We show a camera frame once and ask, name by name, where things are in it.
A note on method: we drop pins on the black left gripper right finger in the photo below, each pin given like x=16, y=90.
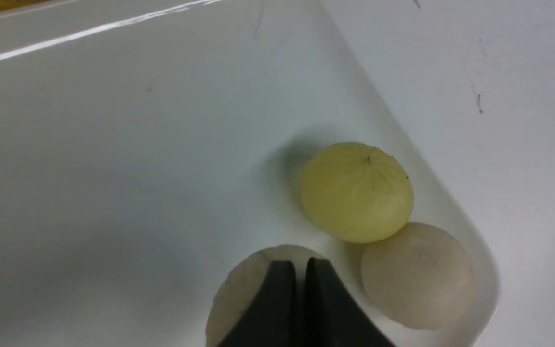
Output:
x=332, y=317

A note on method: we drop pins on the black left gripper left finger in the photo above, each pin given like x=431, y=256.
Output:
x=268, y=321

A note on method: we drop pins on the white steamed bun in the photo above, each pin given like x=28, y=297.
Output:
x=243, y=281
x=421, y=277

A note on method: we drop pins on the yellow steamed bun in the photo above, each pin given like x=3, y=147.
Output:
x=356, y=193

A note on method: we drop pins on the white rectangular plate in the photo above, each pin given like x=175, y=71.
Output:
x=146, y=149

